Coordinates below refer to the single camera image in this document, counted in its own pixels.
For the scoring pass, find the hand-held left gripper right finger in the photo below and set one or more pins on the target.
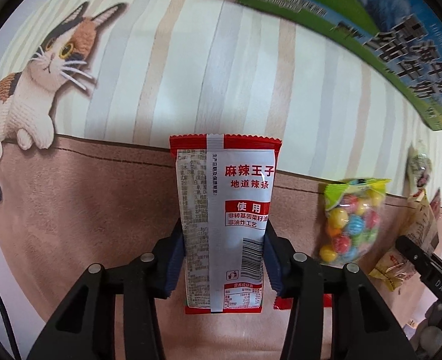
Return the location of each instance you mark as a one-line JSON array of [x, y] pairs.
[[272, 266]]

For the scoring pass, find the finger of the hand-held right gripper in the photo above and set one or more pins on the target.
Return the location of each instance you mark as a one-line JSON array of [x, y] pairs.
[[416, 255]]

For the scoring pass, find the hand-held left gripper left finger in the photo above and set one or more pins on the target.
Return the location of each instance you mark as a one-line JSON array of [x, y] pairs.
[[174, 266]]

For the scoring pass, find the white wafer packet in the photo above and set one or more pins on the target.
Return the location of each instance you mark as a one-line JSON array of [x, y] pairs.
[[390, 270]]

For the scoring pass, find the white cookie packet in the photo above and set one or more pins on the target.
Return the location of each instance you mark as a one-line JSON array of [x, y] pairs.
[[423, 221]]

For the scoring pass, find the red snack packet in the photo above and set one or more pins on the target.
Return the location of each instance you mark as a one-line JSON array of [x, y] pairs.
[[281, 303]]

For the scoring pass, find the colourful candy ball bag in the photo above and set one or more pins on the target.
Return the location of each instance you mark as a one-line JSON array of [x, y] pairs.
[[350, 225]]

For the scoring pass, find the red white spicy strip packet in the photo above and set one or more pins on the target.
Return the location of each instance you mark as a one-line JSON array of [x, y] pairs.
[[236, 195]]

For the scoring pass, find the small grey snack packet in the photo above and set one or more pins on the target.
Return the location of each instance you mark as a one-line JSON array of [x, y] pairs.
[[420, 167]]

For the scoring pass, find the printed cardboard box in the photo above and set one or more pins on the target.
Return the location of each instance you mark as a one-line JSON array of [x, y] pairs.
[[318, 0]]

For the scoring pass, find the cat print blanket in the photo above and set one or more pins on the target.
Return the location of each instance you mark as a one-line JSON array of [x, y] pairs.
[[112, 195]]

